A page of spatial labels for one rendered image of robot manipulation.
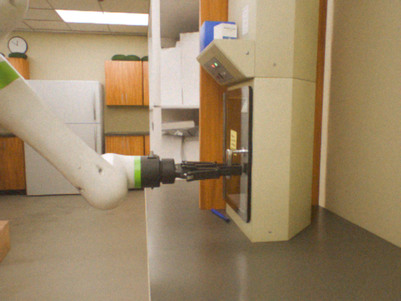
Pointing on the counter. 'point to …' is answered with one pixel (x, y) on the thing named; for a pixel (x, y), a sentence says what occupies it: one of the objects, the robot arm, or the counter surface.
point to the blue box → (205, 35)
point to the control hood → (231, 58)
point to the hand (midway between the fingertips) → (229, 169)
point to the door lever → (232, 155)
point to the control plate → (218, 70)
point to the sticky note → (233, 140)
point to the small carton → (225, 31)
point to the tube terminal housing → (280, 114)
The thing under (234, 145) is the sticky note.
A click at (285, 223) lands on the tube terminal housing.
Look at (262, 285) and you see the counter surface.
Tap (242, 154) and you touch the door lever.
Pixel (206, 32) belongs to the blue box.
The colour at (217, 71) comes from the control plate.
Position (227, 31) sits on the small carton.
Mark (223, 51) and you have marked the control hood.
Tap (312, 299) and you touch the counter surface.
